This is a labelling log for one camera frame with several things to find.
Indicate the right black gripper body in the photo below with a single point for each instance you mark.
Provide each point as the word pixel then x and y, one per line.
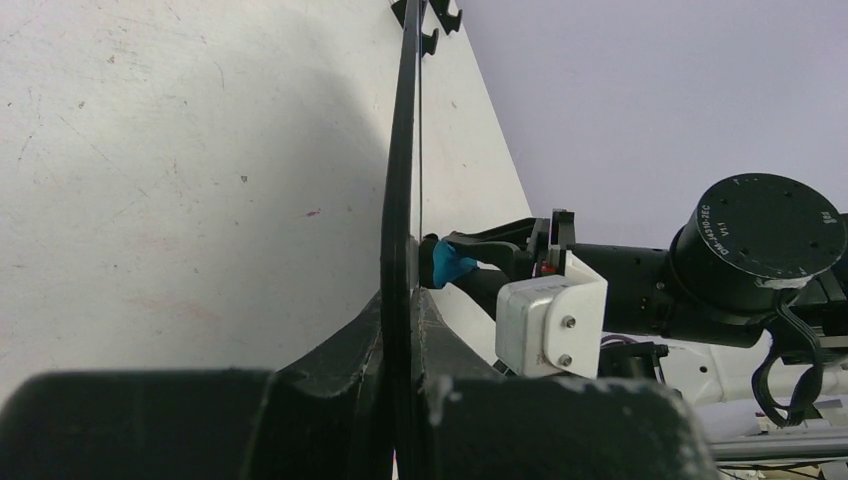
pixel 645 294

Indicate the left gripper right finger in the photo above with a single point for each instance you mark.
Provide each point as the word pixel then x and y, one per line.
pixel 475 423

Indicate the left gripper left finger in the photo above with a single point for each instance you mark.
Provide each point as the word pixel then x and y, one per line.
pixel 325 416

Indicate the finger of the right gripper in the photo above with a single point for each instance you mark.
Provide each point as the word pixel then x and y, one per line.
pixel 507 246
pixel 483 286

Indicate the blue whiteboard eraser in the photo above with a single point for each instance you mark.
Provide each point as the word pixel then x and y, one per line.
pixel 439 263

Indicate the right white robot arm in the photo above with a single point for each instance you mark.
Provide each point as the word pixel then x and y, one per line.
pixel 749 300

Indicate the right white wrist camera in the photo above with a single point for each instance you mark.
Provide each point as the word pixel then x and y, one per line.
pixel 552 324

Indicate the wire whiteboard stand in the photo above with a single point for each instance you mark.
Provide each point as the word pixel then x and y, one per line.
pixel 437 19

